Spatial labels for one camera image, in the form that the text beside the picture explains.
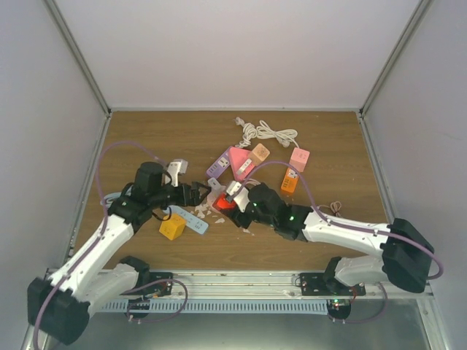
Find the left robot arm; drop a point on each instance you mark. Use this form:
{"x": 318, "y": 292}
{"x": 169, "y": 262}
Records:
{"x": 62, "y": 304}

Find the red cube socket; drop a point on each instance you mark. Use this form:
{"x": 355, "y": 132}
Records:
{"x": 221, "y": 203}

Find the pink round power socket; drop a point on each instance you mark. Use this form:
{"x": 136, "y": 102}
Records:
{"x": 211, "y": 198}

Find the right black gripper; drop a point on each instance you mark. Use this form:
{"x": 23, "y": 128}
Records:
{"x": 236, "y": 218}

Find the blue power strip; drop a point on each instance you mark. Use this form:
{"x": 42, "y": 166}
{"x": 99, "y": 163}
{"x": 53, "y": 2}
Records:
{"x": 193, "y": 222}

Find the yellow cube socket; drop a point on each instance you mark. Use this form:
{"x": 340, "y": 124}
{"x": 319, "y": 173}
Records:
{"x": 172, "y": 226}

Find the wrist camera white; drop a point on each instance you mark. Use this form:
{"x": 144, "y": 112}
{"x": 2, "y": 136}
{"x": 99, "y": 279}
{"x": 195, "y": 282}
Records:
{"x": 236, "y": 192}
{"x": 174, "y": 169}

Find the beige cube socket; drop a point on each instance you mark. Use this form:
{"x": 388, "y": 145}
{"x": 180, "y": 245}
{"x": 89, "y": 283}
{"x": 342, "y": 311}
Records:
{"x": 258, "y": 154}

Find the orange power strip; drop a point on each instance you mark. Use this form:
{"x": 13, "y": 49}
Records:
{"x": 290, "y": 181}

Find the left metal frame post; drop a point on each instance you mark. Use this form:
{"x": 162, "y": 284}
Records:
{"x": 63, "y": 28}

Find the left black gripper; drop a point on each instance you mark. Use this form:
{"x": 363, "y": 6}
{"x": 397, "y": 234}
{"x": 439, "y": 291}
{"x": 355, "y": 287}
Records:
{"x": 194, "y": 200}

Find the aluminium front rail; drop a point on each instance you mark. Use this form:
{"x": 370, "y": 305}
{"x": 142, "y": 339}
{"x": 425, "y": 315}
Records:
{"x": 273, "y": 285}

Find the slotted cable duct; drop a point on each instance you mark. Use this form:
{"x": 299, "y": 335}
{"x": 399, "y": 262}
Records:
{"x": 199, "y": 306}

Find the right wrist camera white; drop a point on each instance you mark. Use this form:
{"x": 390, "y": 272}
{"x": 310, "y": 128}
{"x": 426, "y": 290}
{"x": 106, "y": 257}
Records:
{"x": 236, "y": 192}

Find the white usb charger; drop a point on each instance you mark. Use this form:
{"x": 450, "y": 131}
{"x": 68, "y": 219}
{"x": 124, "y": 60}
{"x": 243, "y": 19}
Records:
{"x": 333, "y": 208}

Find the grey white charger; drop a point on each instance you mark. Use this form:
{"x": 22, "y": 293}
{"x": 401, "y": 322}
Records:
{"x": 216, "y": 187}

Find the white square plug adapter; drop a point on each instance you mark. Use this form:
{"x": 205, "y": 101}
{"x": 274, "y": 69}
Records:
{"x": 244, "y": 166}

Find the metal frame post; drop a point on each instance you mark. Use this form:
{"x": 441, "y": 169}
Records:
{"x": 63, "y": 28}
{"x": 410, "y": 28}

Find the pink cube socket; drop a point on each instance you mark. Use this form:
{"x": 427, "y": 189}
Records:
{"x": 299, "y": 158}

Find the purple power strip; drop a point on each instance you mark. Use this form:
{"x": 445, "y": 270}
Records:
{"x": 219, "y": 166}

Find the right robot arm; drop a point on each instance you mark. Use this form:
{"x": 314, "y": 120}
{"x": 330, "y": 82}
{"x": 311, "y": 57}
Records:
{"x": 395, "y": 252}

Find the pink triangular power strip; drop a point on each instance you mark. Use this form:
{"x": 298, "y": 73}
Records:
{"x": 237, "y": 156}

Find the right metal frame post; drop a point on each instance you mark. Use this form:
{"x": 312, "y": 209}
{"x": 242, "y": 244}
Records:
{"x": 410, "y": 28}

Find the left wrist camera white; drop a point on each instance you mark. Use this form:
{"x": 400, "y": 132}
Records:
{"x": 174, "y": 169}

